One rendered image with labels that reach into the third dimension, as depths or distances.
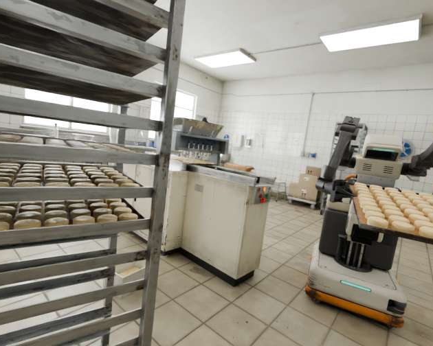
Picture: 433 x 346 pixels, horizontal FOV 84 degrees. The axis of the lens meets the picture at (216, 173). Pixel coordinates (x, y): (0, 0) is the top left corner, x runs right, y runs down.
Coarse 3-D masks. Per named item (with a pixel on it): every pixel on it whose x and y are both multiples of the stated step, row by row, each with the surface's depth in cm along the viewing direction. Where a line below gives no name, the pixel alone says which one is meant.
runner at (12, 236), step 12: (36, 228) 52; (48, 228) 53; (60, 228) 55; (72, 228) 56; (84, 228) 57; (96, 228) 59; (108, 228) 61; (120, 228) 62; (132, 228) 64; (144, 228) 66; (0, 240) 49; (12, 240) 50; (24, 240) 51; (36, 240) 52
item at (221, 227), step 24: (192, 192) 222; (216, 192) 202; (240, 192) 186; (192, 216) 222; (216, 216) 202; (240, 216) 186; (264, 216) 204; (192, 240) 222; (216, 240) 202; (240, 240) 186; (216, 264) 202; (240, 264) 189
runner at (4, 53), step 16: (0, 48) 44; (16, 48) 46; (16, 64) 46; (32, 64) 47; (48, 64) 49; (64, 64) 50; (80, 64) 52; (80, 80) 54; (96, 80) 54; (112, 80) 56; (128, 80) 58; (160, 96) 63
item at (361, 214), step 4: (352, 188) 112; (368, 188) 115; (356, 200) 92; (392, 200) 97; (356, 204) 88; (356, 208) 83; (360, 208) 84; (380, 208) 85; (360, 212) 79; (360, 216) 75; (364, 216) 76; (404, 216) 79; (360, 220) 72; (364, 220) 72; (388, 224) 70; (412, 224) 72; (388, 228) 68; (416, 232) 66
